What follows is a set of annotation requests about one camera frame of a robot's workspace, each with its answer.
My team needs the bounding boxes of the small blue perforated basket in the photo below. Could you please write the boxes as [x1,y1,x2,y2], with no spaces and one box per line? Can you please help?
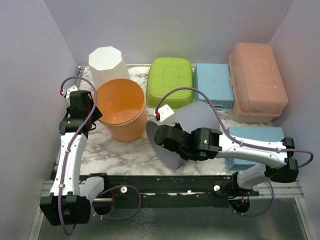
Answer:
[193,63,235,111]

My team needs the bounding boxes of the white octagonal bin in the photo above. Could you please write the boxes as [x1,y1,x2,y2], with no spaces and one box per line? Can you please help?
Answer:
[88,46,131,89]

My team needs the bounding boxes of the orange capybara bucket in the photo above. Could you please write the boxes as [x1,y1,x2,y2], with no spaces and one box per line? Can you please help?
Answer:
[97,78,148,142]

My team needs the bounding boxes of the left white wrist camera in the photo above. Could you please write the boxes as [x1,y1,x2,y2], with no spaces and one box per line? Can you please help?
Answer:
[60,85,79,100]

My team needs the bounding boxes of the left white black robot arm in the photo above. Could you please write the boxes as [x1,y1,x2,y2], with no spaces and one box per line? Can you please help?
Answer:
[39,90,111,226]

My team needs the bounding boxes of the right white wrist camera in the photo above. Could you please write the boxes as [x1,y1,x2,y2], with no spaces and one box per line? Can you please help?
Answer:
[155,104,178,126]

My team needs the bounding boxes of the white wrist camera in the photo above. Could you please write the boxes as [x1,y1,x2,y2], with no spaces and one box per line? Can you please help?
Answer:
[60,85,79,100]
[155,104,178,126]

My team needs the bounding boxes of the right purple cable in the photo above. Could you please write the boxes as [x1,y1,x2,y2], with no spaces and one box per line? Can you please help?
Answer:
[154,86,315,218]

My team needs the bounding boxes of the green plastic tray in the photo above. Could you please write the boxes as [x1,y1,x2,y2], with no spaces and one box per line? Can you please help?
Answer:
[146,57,194,110]

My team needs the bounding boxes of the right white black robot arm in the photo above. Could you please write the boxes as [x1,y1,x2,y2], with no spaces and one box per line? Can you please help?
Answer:
[154,125,299,196]

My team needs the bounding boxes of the aluminium extrusion rail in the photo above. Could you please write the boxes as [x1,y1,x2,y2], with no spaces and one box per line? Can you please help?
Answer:
[40,180,305,199]

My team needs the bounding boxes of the grey round bucket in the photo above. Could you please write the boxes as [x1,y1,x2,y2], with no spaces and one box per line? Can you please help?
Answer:
[145,101,220,170]

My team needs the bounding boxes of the large blue perforated basket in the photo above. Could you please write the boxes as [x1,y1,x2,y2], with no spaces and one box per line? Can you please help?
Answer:
[225,126,285,172]

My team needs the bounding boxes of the pink translucent lidded box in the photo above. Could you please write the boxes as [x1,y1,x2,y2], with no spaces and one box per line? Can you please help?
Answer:
[229,42,289,124]

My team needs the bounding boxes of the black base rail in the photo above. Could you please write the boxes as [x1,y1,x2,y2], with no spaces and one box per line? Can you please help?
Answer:
[93,173,259,209]

